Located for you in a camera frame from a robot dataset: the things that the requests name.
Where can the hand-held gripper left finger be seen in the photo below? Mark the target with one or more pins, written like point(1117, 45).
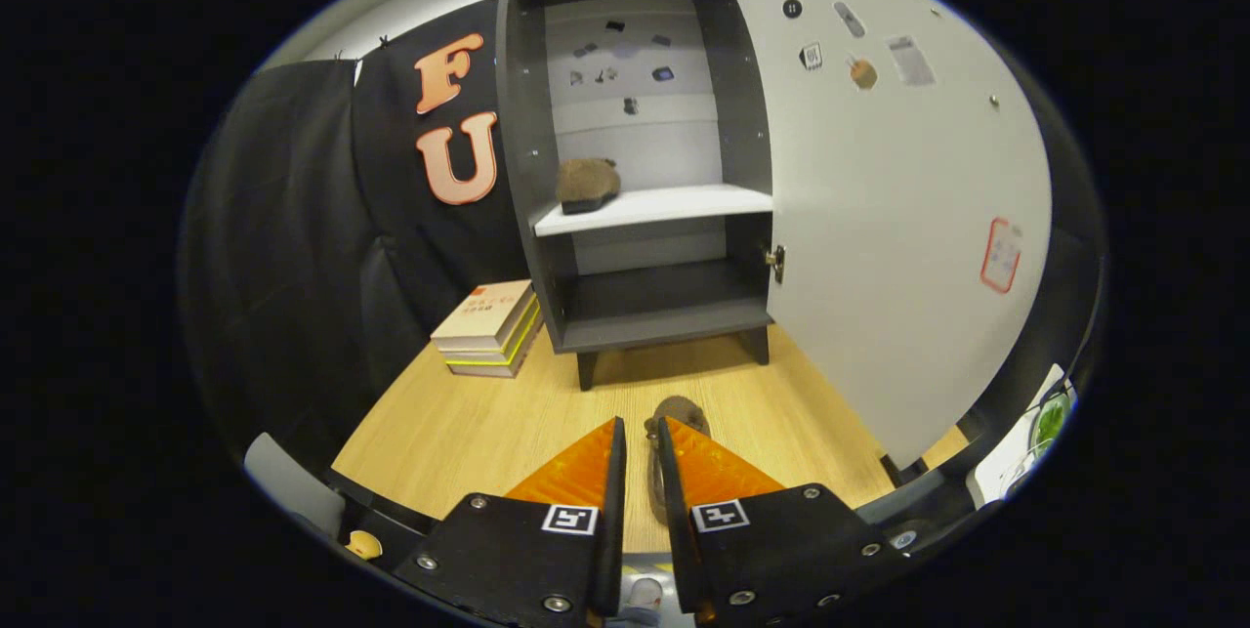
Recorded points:
point(610, 550)

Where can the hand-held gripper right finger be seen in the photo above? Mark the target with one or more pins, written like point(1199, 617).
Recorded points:
point(679, 550)

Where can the metal door hinge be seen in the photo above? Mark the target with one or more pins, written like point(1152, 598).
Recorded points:
point(775, 263)

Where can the beige shoe cabinet door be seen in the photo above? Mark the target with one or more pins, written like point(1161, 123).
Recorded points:
point(879, 218)

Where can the dark grey shoe cabinet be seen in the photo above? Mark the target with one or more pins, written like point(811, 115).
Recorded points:
point(513, 120)

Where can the grey brown book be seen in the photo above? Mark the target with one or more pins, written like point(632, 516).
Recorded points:
point(488, 370)

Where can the brown fuzzy shoe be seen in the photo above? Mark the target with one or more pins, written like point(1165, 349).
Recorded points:
point(586, 184)
point(676, 410)

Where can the tan round object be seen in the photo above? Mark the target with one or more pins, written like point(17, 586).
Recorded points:
point(364, 545)

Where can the grey panel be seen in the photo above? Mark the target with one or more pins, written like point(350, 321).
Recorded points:
point(288, 486)

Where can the yellow edged book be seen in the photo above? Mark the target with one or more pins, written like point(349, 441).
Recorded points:
point(513, 343)

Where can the black backdrop cloth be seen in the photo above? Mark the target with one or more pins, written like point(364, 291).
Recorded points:
point(273, 218)

